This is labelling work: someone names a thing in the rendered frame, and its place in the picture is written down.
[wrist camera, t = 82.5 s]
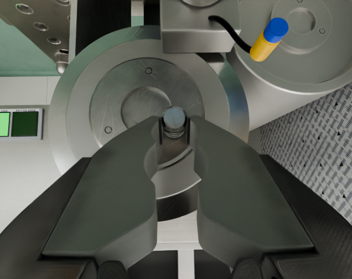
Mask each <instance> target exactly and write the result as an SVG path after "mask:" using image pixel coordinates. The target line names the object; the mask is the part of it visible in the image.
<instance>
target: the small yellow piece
mask: <svg viewBox="0 0 352 279"><path fill-rule="evenodd" d="M208 20H209V21H213V22H217V23H219V24H220V25H222V26H223V27H224V28H225V29H226V31H227V32H228V33H229V34H230V36H231V37H232V38H233V40H234V41H235V43H236V44H237V45H238V46H239V47H240V48H241V49H242V50H244V51H245V52H247V53H249V54H250V56H251V57H252V59H253V60H255V61H264V60H265V59H266V58H267V57H268V56H269V54H270V53H271V52H272V51H273V49H274V48H275V47H276V46H277V45H278V44H279V43H280V41H281V39H282V38H283V37H284V35H285V34H286V33H287V32H288V24H287V22H286V21H285V20H284V19H282V18H273V19H272V20H270V22H269V23H268V25H267V27H266V28H265V29H264V30H263V31H262V33H261V34H260V36H259V37H258V38H257V40H256V41H255V43H254V45H253V46H252V47H251V46H249V45H248V44H246V43H245V42H244V41H243V40H242V39H241V38H240V37H239V36H238V34H237V33H236V32H235V30H234V29H233V27H232V26H231V25H230V24H229V23H228V22H227V21H226V20H225V19H224V18H222V17H220V16H218V15H210V16H208Z"/></svg>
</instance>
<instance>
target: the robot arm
mask: <svg viewBox="0 0 352 279"><path fill-rule="evenodd" d="M185 130H186V138H187V144H189V145H190V146H191V148H192V149H193V150H194V172H195V173H196V174H197V175H198V176H199V177H200V179H201V182H200V183H199V188H198V204H197V213H196V222H197V229H198V240H199V244H200V246H201V248H202V249H203V250H204V251H206V252H207V253H209V254H211V255H212V256H214V257H216V258H217V259H219V260H220V261H222V262H223V263H225V264H227V265H228V266H229V267H230V272H231V275H230V278H229V279H352V225H351V224H350V223H349V222H348V221H347V220H346V219H345V218H344V217H343V216H342V215H341V214H340V213H339V212H337V211H336V210H335V209H334V208H333V207H332V206H331V205H330V204H328V203H327V202H326V201H325V200H324V199H322V198H321V197H320V196H319V195H318V194H316V193H315V192H314V191H312V190H311V189H310V188H309V187H308V186H306V185H305V184H304V183H303V182H301V181H300V180H299V179H298V178H297V177H295V176H294V175H293V174H292V173H291V172H289V171H288V170H287V169H285V167H283V166H282V165H281V164H279V163H278V162H277V161H276V160H275V159H273V158H272V157H271V156H270V155H268V154H259V153H257V152H256V151H255V150H254V149H253V148H252V147H251V146H249V145H248V144H247V143H246V142H244V141H243V140H242V139H240V138H238V137H237V136H235V135H233V134H232V133H230V132H228V131H227V130H225V129H223V128H221V127H219V126H217V125H215V124H213V123H211V122H209V121H207V120H205V119H203V118H201V117H199V116H197V115H192V116H190V117H187V125H186V128H185ZM160 145H163V127H162V117H158V116H151V117H149V118H147V119H145V120H143V121H142V122H140V123H138V124H136V125H134V126H133V127H131V128H129V129H127V130H125V131H124V132H122V133H120V134H119V135H117V136H116V137H114V138H113V139H111V140H110V141H108V142H107V143H106V144H105V145H103V146H102V147H101V148H100V149H99V150H98V151H97V152H96V153H95V154H93V155H92V156H91V157H82V158H81V159H80V160H79V161H77V162H76V163H75V164H74V165H73V166H72V167H71V168H70V169H69V170H67V171H66V172H65V173H64V174H63V175H62V176H61V177H60V178H59V179H57V180H56V181H55V182H54V183H53V184H52V185H51V186H50V187H49V188H47V189H46V190H45V191H44V192H43V193H41V195H40V196H38V197H37V198H36V199H35V200H34V201H33V202H31V203H30V204H29V205H28V206H27V207H26V208H25V209H24V210H23V211H22V212H21V213H20V214H18V215H17V216H16V217H15V218H14V219H13V220H12V221H11V222H10V223H9V225H8V226H7V227H6V228H5V229H4V230H3V231H2V232H1V233H0V279H130V277H129V275H128V273H127V271H126V270H127V269H128V268H129V267H131V266H132V265H134V264H135V263H136V262H138V261H139V260H141V259H142V258H144V257H145V256H147V255H148V254H150V253H151V252H152V251H153V250H154V248H155V247H156V244H157V227H158V217H157V202H156V188H155V185H154V183H153V182H152V181H151V179H152V177H153V176H154V175H155V174H156V172H157V157H156V150H157V149H158V148H159V146H160Z"/></svg>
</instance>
